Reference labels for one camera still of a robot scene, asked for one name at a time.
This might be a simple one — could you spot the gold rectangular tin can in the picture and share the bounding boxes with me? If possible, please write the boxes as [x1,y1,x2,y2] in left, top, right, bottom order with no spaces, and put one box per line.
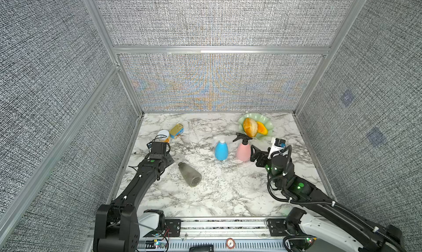
[169,123,184,139]

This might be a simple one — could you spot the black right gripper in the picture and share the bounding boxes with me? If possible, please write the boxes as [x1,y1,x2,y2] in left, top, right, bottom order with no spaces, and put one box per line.
[251,144,283,191]

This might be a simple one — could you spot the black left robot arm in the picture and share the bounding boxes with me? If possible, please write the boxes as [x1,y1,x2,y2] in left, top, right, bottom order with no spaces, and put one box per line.
[92,141,174,252]

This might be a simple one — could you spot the light green wavy plate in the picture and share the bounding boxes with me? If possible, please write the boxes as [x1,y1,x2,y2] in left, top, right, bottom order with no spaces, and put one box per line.
[238,113,274,140]

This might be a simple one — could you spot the small orange fruit slice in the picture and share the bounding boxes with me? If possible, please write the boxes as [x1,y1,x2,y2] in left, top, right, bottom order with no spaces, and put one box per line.
[257,121,268,136]

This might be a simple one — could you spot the blue plastic spray bottle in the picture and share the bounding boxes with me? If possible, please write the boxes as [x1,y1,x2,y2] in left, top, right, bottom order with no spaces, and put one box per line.
[214,143,229,161]

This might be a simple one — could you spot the large orange bread roll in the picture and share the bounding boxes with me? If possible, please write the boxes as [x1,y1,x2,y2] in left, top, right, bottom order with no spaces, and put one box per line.
[243,118,257,138]

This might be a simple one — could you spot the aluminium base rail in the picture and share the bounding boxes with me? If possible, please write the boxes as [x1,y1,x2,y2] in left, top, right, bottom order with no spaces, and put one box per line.
[84,216,368,252]

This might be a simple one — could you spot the white translucent spray nozzle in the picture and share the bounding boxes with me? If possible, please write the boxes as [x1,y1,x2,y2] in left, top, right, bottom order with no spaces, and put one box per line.
[213,136,227,146]

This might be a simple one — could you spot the pink plastic spray bottle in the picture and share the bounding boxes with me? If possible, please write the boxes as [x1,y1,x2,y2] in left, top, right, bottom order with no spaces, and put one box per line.
[236,143,251,162]

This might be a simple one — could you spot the black spray nozzle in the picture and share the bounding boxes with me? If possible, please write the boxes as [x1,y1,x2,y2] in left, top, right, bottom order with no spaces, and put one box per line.
[233,132,253,145]

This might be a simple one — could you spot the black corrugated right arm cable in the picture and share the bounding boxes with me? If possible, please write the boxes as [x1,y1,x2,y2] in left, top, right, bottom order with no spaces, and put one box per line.
[266,144,406,252]

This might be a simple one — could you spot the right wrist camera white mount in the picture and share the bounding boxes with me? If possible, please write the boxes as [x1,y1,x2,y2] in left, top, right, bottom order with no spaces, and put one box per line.
[268,137,286,159]

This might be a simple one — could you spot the round white-lid can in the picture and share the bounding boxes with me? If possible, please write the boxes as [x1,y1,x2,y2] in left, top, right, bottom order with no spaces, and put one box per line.
[156,130,171,143]

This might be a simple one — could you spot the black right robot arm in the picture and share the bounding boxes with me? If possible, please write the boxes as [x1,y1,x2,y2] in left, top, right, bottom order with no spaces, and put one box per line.
[250,145,405,252]

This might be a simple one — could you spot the grey translucent bottle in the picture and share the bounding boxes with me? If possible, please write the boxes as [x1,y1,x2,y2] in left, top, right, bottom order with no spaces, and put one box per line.
[178,162,202,188]

